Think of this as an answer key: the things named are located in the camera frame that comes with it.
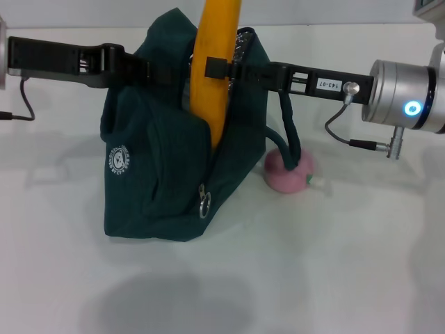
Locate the right gripper cable with connector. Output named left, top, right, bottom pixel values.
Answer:
left=324, top=102, right=405, bottom=160

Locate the pink toy peach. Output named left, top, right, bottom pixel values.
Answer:
left=264, top=148, right=316, bottom=194

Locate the yellow banana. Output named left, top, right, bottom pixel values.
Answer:
left=189, top=0, right=243, bottom=154

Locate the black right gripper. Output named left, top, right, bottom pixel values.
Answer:
left=204, top=56, right=377, bottom=108

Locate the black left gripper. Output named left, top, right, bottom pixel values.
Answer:
left=6, top=35, right=191, bottom=90

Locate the dark teal insulated lunch bag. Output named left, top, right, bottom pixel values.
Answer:
left=99, top=9, right=302, bottom=244

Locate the gripper cable with connector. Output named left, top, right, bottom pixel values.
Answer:
left=324, top=102, right=405, bottom=160
left=0, top=77, right=36, bottom=122

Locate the left gripper cable with connector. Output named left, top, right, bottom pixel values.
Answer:
left=0, top=77, right=36, bottom=122

